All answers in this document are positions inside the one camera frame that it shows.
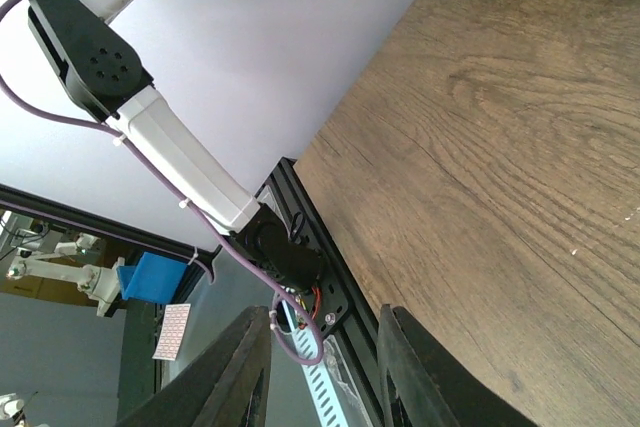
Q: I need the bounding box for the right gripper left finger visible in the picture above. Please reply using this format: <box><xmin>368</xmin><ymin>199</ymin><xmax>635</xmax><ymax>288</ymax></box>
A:
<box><xmin>117</xmin><ymin>306</ymin><xmax>272</xmax><ymax>427</ymax></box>

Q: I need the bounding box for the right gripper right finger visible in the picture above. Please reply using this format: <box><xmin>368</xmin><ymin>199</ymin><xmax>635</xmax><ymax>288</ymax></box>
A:
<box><xmin>377</xmin><ymin>304</ymin><xmax>534</xmax><ymax>427</ymax></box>

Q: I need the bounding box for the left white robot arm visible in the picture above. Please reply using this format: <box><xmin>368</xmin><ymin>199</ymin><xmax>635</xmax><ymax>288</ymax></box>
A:
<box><xmin>28</xmin><ymin>0</ymin><xmax>324</xmax><ymax>293</ymax></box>

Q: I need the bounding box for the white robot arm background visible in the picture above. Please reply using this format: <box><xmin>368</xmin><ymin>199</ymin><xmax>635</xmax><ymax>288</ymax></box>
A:
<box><xmin>7</xmin><ymin>244</ymin><xmax>271</xmax><ymax>426</ymax></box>

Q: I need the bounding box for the blue box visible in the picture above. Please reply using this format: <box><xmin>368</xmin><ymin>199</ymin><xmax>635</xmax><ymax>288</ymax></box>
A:
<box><xmin>116</xmin><ymin>252</ymin><xmax>187</xmax><ymax>305</ymax></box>

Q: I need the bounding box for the white label with red print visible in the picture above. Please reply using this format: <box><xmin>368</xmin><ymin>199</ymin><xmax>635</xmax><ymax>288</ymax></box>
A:
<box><xmin>152</xmin><ymin>303</ymin><xmax>191</xmax><ymax>361</ymax></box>

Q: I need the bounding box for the light blue slotted cable duct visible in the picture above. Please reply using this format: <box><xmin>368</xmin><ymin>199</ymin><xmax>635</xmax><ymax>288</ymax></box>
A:
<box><xmin>281</xmin><ymin>302</ymin><xmax>349</xmax><ymax>427</ymax></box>

